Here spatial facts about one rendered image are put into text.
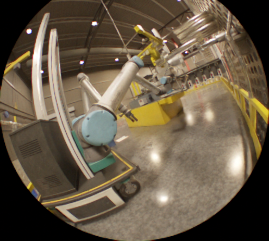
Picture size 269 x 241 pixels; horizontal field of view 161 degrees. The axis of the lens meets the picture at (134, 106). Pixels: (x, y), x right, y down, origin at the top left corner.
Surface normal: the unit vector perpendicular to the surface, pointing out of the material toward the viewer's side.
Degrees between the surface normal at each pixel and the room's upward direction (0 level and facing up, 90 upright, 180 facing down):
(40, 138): 90
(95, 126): 93
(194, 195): 0
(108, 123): 93
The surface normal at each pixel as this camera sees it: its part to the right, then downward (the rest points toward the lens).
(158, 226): -0.37, -0.93
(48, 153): 0.48, -0.18
